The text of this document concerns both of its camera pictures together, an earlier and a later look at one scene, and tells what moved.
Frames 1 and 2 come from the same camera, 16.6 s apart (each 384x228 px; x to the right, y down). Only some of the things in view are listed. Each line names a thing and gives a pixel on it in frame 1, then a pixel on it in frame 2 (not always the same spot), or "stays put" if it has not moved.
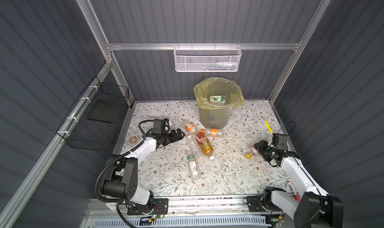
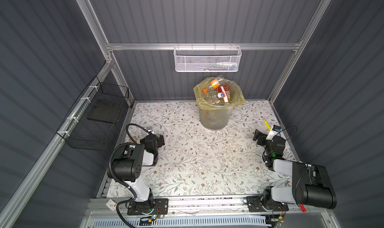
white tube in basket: [226, 63] stays put
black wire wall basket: [93, 123] stays put
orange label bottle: [213, 132] → [210, 92]
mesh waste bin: [215, 119] stays put
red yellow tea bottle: [204, 143] → [225, 90]
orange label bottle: [190, 127] → [215, 83]
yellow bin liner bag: [218, 86] stays put
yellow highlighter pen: [269, 128] stays put
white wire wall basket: [207, 58] stays put
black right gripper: [260, 146] → [258, 135]
